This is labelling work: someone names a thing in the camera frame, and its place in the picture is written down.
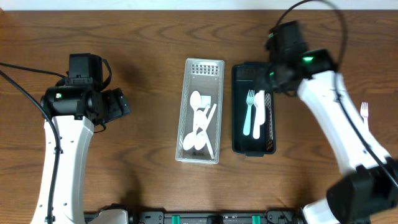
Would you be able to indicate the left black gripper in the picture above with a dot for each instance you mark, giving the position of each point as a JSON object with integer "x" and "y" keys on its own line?
{"x": 116, "y": 106}

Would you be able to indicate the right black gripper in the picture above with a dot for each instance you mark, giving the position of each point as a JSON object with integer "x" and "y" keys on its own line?
{"x": 288, "y": 89}

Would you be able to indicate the pale pink plastic spoon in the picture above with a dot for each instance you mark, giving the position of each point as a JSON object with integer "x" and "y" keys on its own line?
{"x": 260, "y": 116}

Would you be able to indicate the black mesh plastic basket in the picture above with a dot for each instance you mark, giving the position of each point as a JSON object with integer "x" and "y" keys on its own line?
{"x": 244, "y": 78}

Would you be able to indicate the pale green plastic fork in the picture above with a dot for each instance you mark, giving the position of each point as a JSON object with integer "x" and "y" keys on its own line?
{"x": 247, "y": 121}

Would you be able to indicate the clear mesh plastic basket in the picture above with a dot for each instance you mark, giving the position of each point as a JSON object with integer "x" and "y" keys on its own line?
{"x": 207, "y": 77}

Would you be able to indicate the white spoon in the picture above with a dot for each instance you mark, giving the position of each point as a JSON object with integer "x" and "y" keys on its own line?
{"x": 195, "y": 103}
{"x": 212, "y": 111}

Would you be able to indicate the white spoon vertical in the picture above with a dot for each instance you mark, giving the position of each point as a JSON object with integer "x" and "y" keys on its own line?
{"x": 189, "y": 140}

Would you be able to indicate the white fork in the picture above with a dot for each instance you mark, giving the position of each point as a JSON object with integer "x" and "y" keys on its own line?
{"x": 364, "y": 112}

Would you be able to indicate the white spoon horizontal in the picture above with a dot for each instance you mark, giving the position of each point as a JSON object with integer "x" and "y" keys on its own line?
{"x": 202, "y": 138}

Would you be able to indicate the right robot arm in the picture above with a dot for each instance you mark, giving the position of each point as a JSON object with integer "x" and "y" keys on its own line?
{"x": 369, "y": 173}

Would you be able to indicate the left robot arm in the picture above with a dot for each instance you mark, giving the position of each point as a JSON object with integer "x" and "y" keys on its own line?
{"x": 75, "y": 111}

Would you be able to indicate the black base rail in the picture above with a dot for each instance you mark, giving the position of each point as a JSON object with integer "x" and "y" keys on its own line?
{"x": 272, "y": 216}

